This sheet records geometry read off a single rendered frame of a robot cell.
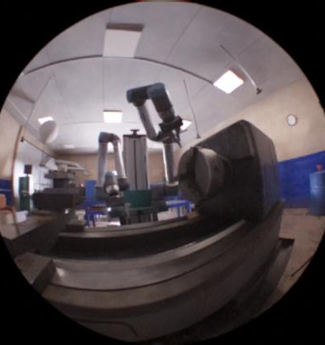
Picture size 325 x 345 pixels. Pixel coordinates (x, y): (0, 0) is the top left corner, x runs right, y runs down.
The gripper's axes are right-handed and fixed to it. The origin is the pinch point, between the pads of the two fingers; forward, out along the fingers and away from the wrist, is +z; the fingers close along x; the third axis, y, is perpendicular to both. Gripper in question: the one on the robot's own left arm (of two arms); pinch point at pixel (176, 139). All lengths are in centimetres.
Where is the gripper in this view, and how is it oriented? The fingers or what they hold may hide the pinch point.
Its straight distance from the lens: 71.6
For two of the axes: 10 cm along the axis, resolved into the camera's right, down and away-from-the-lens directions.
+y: 2.5, 7.4, -6.3
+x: 9.0, -4.1, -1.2
